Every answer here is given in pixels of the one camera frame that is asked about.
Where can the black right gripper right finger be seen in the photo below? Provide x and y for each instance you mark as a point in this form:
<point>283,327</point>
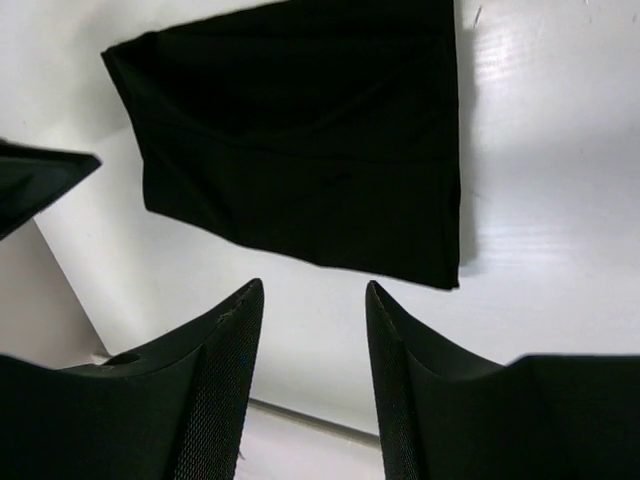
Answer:
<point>446,413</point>

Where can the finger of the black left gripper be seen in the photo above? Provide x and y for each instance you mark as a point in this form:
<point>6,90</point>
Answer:
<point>33,178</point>

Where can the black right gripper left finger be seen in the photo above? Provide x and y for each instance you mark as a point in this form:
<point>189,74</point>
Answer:
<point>173,408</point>

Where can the black skirt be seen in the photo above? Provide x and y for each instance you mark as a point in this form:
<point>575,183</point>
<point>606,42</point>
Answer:
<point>326,131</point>

